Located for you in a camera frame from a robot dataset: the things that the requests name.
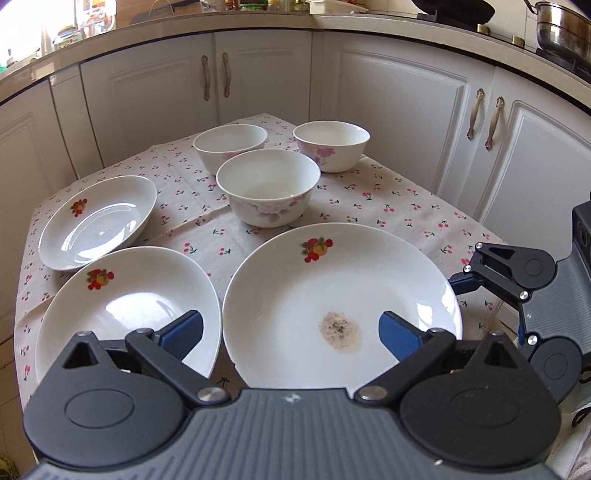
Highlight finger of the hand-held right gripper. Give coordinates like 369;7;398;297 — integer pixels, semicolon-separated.
517;323;541;350
447;242;532;305

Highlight glass jar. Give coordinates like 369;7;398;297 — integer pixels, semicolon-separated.
52;25;82;51

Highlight white ceramic bowl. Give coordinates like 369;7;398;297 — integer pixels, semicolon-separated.
193;124;269;175

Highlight black frying pan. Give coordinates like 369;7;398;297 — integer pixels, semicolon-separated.
411;0;498;27

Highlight beige kitchen countertop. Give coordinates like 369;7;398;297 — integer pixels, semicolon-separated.
0;4;591;109

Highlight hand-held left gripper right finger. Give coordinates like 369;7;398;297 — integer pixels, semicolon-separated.
353;311;522;409

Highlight white bowl pink flowers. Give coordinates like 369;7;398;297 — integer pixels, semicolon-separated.
216;148;321;228
293;121;371;174

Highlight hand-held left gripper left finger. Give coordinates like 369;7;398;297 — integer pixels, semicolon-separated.
60;310;232;409

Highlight white cabinet door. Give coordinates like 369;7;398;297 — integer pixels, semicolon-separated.
213;28;315;125
321;34;497;204
79;32;218;178
475;69;591;259
0;80;56;319

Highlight steel cooking pot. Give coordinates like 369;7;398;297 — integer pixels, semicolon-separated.
524;0;591;64

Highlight white plastic container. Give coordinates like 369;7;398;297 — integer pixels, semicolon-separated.
309;0;370;14

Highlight cherry print tablecloth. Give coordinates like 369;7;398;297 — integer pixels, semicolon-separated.
14;113;509;411

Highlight stained white fruit-print plate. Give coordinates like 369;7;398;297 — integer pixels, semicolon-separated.
222;223;464;391

